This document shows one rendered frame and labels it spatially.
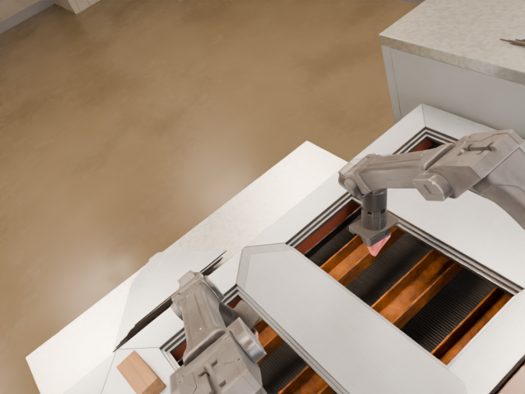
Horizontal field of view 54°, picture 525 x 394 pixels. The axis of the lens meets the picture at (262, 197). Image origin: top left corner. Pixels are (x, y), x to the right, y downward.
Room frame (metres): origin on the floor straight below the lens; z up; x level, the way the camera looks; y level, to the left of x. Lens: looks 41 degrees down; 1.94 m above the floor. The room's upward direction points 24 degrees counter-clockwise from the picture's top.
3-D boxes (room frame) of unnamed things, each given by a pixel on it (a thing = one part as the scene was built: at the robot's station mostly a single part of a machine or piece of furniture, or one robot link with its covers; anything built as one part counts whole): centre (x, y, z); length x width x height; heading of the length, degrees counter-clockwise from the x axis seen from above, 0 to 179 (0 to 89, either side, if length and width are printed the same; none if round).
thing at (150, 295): (1.17, 0.41, 0.77); 0.45 x 0.20 x 0.04; 111
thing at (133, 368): (0.79, 0.46, 0.87); 0.12 x 0.06 x 0.05; 26
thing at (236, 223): (1.22, 0.27, 0.73); 1.20 x 0.26 x 0.03; 111
